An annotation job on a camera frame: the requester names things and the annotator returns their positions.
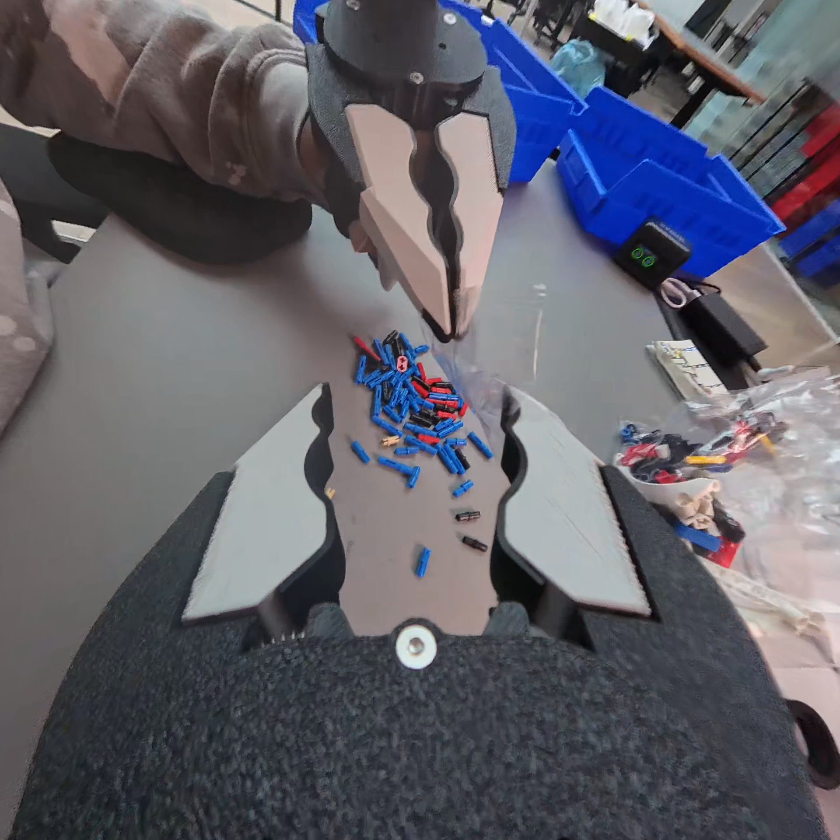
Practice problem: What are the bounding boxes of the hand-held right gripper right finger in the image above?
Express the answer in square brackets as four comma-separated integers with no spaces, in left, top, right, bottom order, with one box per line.
[497,386,660,619]

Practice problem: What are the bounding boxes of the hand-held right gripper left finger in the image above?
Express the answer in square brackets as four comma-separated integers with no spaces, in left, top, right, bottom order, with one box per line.
[182,382,347,625]

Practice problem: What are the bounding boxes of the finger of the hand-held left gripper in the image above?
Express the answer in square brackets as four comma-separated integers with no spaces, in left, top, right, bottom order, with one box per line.
[343,104,455,343]
[440,110,506,337]

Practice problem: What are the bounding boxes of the clear plastic bag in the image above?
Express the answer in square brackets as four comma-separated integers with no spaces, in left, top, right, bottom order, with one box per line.
[420,282,549,447]

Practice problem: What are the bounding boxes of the pile of small toy pins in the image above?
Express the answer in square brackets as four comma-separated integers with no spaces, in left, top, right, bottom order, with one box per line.
[325,330,494,580]

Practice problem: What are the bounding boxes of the person's left forearm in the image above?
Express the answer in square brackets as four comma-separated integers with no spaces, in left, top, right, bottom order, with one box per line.
[0,0,332,211]

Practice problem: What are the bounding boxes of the grey desk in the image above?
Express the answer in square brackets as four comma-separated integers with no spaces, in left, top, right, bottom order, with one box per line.
[0,157,840,840]

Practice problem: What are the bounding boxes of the person's left hand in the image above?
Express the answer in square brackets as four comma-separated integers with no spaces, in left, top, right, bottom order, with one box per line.
[348,220,383,265]

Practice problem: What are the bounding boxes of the blue plastic bin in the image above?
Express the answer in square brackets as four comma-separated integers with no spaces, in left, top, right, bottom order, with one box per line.
[293,0,588,183]
[556,85,786,280]

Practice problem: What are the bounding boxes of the plastic bag of building pieces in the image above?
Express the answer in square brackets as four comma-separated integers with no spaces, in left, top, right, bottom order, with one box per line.
[613,374,840,631]

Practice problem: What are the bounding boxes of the teal plastic bag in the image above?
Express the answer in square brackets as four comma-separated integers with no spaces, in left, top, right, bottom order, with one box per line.
[550,38,608,93]

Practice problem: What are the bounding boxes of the black device with green display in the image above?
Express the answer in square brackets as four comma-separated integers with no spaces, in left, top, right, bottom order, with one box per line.
[613,220,692,290]

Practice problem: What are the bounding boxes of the printed instruction booklet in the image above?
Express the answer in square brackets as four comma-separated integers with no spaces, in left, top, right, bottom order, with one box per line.
[646,339,729,401]

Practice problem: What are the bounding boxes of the black chair armrest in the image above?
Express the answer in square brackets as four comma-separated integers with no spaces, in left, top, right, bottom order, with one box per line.
[47,134,315,266]

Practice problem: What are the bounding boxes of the black power adapter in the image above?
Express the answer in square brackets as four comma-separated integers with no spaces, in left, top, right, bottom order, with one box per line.
[686,289,769,358]

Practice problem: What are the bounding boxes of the wooden table with black legs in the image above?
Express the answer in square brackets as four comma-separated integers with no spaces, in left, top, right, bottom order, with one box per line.
[587,0,767,129]

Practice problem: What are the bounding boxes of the person's torso in mottled sweatshirt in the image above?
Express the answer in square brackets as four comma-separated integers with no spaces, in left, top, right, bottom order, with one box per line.
[0,180,53,434]

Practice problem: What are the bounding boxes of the red storage shelves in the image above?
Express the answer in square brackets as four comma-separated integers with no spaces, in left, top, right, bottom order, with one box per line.
[764,98,840,280]

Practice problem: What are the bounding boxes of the white cable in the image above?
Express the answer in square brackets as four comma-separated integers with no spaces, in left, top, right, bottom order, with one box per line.
[659,277,706,309]

